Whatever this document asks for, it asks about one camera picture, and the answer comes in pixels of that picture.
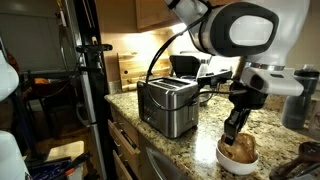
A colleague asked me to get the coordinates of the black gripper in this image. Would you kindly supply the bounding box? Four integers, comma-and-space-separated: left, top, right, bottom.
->
223, 80, 268, 147

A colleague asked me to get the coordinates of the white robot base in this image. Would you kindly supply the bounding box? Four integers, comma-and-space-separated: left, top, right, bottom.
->
0, 129, 31, 180

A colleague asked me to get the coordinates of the stainless steel two-slot toaster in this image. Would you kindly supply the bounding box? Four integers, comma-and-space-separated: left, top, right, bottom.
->
136, 76, 201, 139

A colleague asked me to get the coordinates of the white ceramic bowl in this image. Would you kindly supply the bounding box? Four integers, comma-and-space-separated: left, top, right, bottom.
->
215, 133, 260, 176

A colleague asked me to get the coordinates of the grey sports water bottle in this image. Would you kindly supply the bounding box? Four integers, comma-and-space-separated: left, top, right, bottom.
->
280, 64, 320, 130

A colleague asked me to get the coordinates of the brown wooden spoon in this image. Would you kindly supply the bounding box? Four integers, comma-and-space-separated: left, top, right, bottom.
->
269, 141, 320, 180

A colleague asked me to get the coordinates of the black coffee maker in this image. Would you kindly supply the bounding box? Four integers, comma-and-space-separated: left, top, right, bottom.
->
169, 49, 214, 81

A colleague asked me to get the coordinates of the stainless steel dishwasher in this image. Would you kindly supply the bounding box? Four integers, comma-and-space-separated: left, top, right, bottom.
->
138, 133, 193, 180

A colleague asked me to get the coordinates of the metal kitchen utensil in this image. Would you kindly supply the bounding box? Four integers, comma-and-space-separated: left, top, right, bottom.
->
291, 163, 320, 180

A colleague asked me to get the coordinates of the under cabinet light strip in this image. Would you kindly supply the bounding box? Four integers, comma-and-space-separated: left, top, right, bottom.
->
170, 21, 189, 36

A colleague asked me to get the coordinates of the wooden drawer cabinet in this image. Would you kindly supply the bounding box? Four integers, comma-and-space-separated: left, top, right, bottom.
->
107, 104, 143, 180

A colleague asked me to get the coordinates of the wooden cutting board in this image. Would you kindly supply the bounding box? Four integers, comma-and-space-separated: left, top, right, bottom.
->
116, 51, 172, 93

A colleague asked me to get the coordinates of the wooden upper cabinet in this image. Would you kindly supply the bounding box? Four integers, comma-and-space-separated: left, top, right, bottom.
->
134, 0, 183, 33

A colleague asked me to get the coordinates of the silver metal pole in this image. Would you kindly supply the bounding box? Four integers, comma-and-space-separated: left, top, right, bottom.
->
79, 71, 108, 180

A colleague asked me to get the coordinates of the black tool bundle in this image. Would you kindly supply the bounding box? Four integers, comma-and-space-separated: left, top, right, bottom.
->
26, 151, 93, 180

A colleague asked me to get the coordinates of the dark side table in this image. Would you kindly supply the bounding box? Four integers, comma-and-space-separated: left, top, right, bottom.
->
19, 69, 84, 101

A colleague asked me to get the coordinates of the small orange object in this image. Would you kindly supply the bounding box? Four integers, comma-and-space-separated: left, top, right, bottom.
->
33, 77, 51, 85

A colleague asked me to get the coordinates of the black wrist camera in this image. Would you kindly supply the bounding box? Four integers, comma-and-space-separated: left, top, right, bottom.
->
196, 69, 234, 88

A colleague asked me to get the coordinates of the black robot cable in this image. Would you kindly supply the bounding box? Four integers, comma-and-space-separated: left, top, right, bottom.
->
145, 18, 241, 113

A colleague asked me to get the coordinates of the black camera stand pole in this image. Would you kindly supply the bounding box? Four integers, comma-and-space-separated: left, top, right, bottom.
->
73, 0, 118, 180

